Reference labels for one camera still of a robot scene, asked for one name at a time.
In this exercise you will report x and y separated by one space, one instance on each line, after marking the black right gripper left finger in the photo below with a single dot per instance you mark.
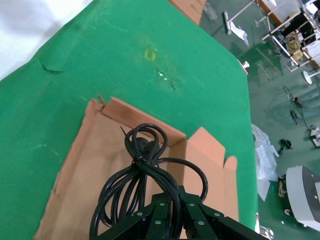
150 220

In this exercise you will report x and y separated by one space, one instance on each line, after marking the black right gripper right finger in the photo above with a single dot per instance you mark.
200 220

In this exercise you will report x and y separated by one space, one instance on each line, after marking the cardboard box with torn rim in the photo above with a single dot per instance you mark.
100 162

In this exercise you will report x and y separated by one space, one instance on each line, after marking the clear plastic bubble wrap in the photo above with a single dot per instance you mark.
265 160

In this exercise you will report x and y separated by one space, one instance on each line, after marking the small black floor object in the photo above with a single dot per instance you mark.
285 143

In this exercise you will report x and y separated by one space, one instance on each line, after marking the small white floor device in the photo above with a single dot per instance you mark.
315 133

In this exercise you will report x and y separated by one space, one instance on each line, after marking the black power adapter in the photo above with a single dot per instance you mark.
297 100

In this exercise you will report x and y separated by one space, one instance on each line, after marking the green table cloth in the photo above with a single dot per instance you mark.
75 75

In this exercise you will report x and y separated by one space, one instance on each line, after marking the crumpled white paper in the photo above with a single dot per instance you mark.
240 31

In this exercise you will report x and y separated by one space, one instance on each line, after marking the white pole stand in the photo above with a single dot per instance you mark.
227 20

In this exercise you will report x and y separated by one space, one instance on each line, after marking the white tube rack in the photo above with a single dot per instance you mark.
275 31

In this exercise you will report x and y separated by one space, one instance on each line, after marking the clear plastic bag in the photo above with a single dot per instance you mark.
210 11

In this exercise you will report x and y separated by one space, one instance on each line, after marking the flat brown cardboard sheet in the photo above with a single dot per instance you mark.
190 8

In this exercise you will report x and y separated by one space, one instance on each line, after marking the white pedestal fan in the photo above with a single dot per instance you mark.
308 77

